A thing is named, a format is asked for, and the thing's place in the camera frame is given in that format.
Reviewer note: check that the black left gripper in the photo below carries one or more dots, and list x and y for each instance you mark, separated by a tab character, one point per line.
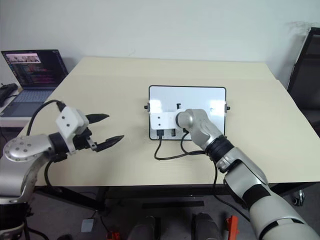
82	143

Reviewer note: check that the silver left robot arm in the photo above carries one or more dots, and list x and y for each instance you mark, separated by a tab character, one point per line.
25	147

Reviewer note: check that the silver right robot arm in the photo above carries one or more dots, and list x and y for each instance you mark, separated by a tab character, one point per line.
262	207

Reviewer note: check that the black framed desktop whiteboard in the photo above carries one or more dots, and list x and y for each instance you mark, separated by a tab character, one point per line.
195	97

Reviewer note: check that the black flat floor strip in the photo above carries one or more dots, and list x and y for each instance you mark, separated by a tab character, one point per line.
172	204

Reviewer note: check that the open laptop with lit screen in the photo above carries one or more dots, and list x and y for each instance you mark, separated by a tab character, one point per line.
37	72

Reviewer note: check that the grey foot pedal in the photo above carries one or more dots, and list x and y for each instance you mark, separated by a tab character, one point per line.
87	225

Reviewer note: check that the black handheld device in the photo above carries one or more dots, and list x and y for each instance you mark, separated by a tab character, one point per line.
6	91

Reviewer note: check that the orange clamp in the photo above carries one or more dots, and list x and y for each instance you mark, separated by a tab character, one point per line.
231	223

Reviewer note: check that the black office chair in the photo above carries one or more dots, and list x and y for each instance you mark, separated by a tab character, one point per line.
306	75

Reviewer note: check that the black caster wheel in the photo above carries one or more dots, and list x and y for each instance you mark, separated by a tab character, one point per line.
299	198

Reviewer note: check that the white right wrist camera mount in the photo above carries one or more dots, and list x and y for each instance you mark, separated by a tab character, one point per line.
165	121

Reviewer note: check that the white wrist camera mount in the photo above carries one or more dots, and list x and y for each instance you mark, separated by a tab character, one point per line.
165	121
71	122

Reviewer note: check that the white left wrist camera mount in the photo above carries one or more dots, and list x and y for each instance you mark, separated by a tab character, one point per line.
71	122

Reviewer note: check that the black table frame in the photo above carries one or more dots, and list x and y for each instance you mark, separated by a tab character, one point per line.
150	193

